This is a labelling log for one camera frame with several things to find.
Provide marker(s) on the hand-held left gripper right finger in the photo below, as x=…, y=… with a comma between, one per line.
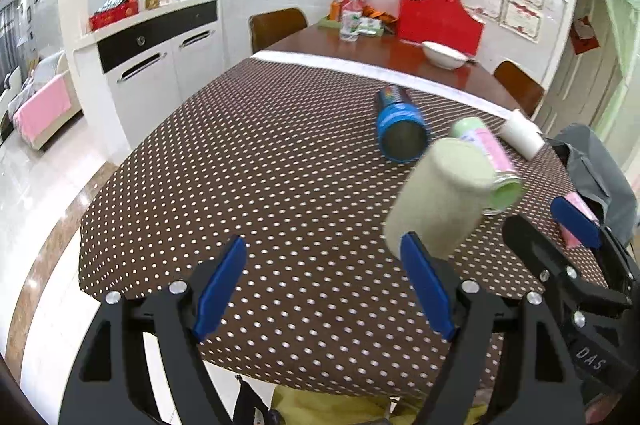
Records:
x=425, y=285

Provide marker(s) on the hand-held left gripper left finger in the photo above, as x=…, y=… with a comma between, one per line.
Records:
x=220, y=290

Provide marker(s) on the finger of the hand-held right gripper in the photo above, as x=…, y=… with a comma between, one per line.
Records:
x=575, y=219
x=535, y=250

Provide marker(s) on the pale green cup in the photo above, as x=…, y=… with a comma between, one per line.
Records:
x=440, y=195

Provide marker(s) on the green and pink cup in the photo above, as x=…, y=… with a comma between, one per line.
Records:
x=492, y=160

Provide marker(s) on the white cup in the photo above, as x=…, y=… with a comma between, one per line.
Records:
x=522, y=132

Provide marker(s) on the blue cup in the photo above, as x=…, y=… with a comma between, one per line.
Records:
x=400, y=125

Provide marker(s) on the grey jacket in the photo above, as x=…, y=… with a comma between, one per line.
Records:
x=595, y=160

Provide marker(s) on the brown polka dot tablecloth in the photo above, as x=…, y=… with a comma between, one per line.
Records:
x=275, y=185

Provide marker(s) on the brown wooden chair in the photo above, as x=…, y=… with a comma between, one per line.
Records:
x=520, y=85
x=277, y=27

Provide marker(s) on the yellow cloth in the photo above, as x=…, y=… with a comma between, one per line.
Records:
x=330, y=407

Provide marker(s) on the red door decoration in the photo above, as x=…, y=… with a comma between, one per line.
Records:
x=584, y=35

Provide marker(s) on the white bowl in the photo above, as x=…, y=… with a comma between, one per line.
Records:
x=442, y=54

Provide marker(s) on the white cabinet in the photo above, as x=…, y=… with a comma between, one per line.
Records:
x=150, y=75

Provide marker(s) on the red paper bag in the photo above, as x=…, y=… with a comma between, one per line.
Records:
x=437, y=22

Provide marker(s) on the wooden table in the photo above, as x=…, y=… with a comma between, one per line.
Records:
x=350, y=50

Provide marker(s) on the pink blanket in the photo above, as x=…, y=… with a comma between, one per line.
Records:
x=42, y=105

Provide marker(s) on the green snack packet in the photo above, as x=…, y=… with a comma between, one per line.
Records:
x=371, y=26

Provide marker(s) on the white sofa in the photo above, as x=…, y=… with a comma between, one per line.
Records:
x=30, y=95

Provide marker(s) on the clear plastic bottle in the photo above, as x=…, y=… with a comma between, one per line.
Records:
x=351, y=22

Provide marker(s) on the orange bottle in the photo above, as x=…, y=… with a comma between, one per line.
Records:
x=335, y=11

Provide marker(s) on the red box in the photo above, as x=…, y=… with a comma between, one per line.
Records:
x=114, y=15

